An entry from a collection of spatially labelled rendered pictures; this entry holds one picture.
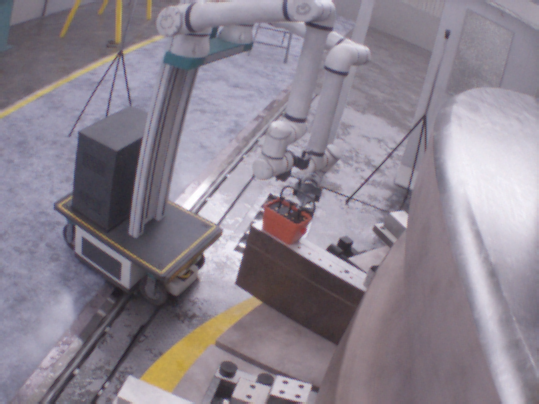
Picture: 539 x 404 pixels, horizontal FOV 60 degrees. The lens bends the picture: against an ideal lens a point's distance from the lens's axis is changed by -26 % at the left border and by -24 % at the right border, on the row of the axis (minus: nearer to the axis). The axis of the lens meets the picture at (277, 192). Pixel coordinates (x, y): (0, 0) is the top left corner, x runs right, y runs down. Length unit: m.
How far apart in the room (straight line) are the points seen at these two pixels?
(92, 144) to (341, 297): 1.51
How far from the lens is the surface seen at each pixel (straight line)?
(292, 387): 1.85
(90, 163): 3.12
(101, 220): 3.21
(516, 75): 5.53
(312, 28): 2.23
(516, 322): 0.80
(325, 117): 2.73
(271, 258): 2.88
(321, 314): 2.85
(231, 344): 2.71
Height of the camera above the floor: 2.16
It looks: 27 degrees down
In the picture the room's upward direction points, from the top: 17 degrees clockwise
